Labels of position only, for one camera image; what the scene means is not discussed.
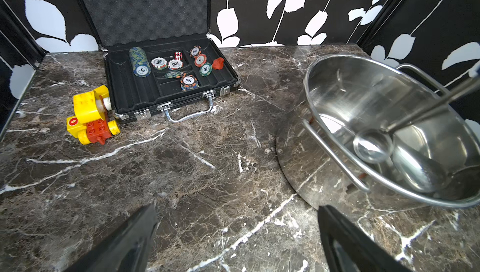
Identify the black poker chip case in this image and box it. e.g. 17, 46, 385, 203
77, 0, 241, 124

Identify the long steel ladle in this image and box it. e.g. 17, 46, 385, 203
353, 76, 480, 164

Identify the stainless steel pot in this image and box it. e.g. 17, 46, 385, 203
303, 54, 480, 208

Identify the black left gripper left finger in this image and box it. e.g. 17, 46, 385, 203
66, 203, 158, 271

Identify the yellow red toy block vehicle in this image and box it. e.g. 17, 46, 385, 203
66, 85, 121, 145

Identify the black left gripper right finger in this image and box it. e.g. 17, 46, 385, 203
317, 205, 409, 271

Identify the stack of poker chips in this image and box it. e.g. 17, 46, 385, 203
129, 47, 151, 78

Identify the red dealer button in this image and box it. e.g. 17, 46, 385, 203
212, 58, 225, 70

